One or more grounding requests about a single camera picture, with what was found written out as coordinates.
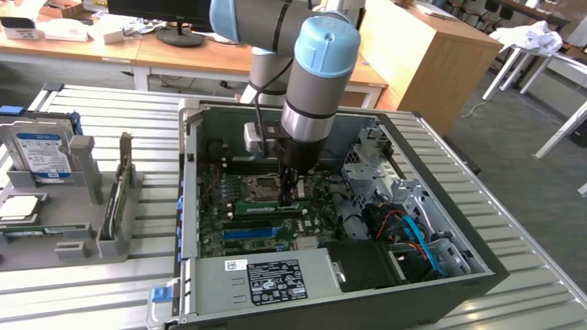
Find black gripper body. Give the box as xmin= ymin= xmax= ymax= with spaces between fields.
xmin=278 ymin=136 xmax=326 ymax=173

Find black computer monitor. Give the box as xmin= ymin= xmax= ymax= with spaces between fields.
xmin=105 ymin=0 xmax=218 ymax=48

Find blue flat wire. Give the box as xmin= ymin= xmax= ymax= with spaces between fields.
xmin=402 ymin=212 xmax=450 ymax=278

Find grey parts rack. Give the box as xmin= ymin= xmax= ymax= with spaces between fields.
xmin=0 ymin=135 xmax=144 ymax=266

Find silver metal disk bay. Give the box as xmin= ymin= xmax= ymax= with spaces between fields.
xmin=339 ymin=126 xmax=488 ymax=278

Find black RAM slot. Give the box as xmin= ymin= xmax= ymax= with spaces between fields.
xmin=232 ymin=210 xmax=307 ymax=221

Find green motherboard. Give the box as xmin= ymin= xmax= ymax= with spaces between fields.
xmin=196 ymin=164 xmax=352 ymax=259

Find black open PC case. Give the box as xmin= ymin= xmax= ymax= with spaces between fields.
xmin=172 ymin=98 xmax=512 ymax=330

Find silver CPU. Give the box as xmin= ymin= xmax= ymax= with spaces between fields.
xmin=0 ymin=195 xmax=40 ymax=221

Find crumpled white cloth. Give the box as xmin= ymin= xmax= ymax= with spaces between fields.
xmin=488 ymin=21 xmax=564 ymax=56

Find white metal table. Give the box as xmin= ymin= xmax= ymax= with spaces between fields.
xmin=480 ymin=44 xmax=587 ymax=160

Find wooden desk white frame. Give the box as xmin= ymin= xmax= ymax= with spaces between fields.
xmin=0 ymin=0 xmax=390 ymax=107

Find green RAM stick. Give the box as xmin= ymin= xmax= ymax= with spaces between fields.
xmin=0 ymin=225 xmax=89 ymax=239
xmin=234 ymin=201 xmax=310 ymax=214

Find small silver heat sink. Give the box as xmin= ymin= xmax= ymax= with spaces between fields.
xmin=295 ymin=236 xmax=322 ymax=251

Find wooden cabinet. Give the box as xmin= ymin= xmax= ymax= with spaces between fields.
xmin=356 ymin=0 xmax=506 ymax=139

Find grey power supply with label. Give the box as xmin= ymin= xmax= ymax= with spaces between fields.
xmin=192 ymin=247 xmax=346 ymax=316

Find green graphics card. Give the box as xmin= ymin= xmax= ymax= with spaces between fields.
xmin=99 ymin=131 xmax=135 ymax=242

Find flat white box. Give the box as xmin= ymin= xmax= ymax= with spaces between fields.
xmin=43 ymin=18 xmax=96 ymax=43

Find hard disk with blue label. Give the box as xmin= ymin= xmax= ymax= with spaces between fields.
xmin=0 ymin=120 xmax=77 ymax=180

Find blue expansion slot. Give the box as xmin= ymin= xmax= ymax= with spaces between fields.
xmin=222 ymin=228 xmax=278 ymax=241

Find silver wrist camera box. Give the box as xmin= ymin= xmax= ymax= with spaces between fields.
xmin=242 ymin=121 xmax=284 ymax=153

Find CPU socket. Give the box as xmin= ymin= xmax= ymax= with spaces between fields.
xmin=242 ymin=174 xmax=282 ymax=203

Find white cardboard box with label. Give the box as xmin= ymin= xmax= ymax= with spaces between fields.
xmin=0 ymin=16 xmax=45 ymax=41

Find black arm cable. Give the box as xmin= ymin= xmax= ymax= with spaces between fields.
xmin=254 ymin=56 xmax=295 ymax=156

